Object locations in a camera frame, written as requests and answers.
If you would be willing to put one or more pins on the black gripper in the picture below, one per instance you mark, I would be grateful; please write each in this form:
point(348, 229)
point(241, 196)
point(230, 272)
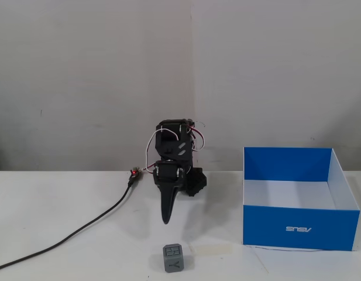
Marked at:
point(168, 173)

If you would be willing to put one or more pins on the gray cube block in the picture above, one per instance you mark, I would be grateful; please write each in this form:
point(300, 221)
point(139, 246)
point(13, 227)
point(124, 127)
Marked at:
point(171, 259)

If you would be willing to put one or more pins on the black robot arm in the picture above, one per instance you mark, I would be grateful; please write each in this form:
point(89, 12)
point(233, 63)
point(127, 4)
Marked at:
point(168, 146)

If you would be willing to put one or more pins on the blue white cardboard box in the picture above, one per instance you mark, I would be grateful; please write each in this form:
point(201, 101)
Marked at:
point(300, 228)

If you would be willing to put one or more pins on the small controller board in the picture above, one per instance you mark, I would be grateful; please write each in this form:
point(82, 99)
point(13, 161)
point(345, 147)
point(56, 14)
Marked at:
point(134, 173)

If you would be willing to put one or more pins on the clear tape strip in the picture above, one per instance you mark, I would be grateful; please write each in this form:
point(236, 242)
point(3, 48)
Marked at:
point(211, 249)

